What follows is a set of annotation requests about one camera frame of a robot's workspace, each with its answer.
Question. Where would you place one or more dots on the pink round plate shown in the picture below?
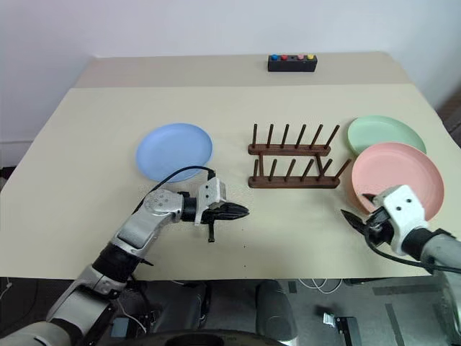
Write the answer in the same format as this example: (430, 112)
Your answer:
(396, 173)

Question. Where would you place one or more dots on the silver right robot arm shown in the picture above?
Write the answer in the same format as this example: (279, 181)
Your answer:
(439, 248)

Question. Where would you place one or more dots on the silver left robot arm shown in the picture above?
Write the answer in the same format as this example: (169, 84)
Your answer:
(144, 223)

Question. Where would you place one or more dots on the dark grey rounded shape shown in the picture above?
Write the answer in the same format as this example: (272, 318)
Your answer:
(275, 310)

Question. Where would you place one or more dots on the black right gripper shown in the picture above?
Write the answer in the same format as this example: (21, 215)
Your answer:
(380, 227)

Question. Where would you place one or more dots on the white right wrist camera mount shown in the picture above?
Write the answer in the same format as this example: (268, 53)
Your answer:
(403, 212)

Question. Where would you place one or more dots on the blue round plate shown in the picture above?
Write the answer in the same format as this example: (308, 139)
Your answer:
(173, 151)

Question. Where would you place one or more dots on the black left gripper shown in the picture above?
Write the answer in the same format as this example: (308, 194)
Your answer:
(212, 215)

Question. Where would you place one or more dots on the small dark screen device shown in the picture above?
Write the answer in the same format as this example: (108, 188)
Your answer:
(120, 328)

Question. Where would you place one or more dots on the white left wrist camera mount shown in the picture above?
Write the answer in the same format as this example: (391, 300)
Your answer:
(210, 192)

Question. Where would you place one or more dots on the black button box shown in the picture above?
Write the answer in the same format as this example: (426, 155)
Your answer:
(291, 66)

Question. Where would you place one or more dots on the small metal bracket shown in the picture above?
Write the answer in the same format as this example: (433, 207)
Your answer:
(328, 319)

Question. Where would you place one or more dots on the dark wooden dish rack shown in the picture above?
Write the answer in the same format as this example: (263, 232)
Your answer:
(293, 182)

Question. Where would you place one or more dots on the green round plate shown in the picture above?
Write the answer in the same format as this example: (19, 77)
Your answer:
(381, 133)

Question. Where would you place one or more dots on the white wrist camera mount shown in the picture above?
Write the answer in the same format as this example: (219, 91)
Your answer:
(403, 212)
(210, 192)

